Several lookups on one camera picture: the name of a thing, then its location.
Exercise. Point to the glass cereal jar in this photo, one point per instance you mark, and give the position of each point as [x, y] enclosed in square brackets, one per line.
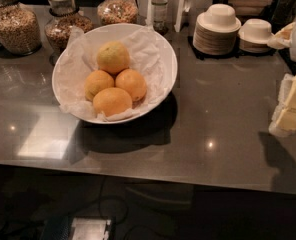
[117, 11]
[65, 15]

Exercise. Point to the front orange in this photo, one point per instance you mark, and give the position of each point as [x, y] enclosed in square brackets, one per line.
[112, 101]

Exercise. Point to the white ceramic bowl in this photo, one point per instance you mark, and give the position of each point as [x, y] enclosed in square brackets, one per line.
[161, 55]

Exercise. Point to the white upright stand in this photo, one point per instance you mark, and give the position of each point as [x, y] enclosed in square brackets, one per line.
[179, 12]

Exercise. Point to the right glass cereal jar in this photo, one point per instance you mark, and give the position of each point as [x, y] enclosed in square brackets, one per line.
[117, 11]

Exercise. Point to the left orange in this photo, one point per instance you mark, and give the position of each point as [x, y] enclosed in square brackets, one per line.
[95, 82]

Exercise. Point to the right orange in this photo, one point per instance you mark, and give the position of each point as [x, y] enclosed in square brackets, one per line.
[132, 82]

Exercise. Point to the middle glass cereal jar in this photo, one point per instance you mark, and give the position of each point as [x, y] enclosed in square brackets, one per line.
[65, 15]

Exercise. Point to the clear glass bottle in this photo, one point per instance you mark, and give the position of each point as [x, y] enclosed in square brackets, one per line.
[159, 15]

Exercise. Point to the silver box under table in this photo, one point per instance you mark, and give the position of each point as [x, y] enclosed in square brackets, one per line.
[79, 228]

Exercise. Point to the small stack paper bowls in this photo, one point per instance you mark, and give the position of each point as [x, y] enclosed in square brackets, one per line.
[254, 36]

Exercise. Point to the large glass grain jar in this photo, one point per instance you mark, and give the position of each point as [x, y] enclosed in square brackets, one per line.
[19, 28]

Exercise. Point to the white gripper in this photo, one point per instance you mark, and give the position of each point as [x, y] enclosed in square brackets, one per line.
[284, 119]

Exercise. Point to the white paper bowl liner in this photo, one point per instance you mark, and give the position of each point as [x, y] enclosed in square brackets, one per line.
[144, 50]

